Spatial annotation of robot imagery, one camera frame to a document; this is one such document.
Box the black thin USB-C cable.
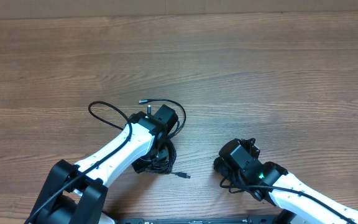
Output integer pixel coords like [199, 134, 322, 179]
[138, 98, 187, 139]

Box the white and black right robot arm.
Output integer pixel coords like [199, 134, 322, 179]
[214, 138, 358, 223]

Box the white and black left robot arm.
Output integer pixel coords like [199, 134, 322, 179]
[26, 105, 178, 223]

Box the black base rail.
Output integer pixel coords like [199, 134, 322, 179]
[115, 214, 295, 224]

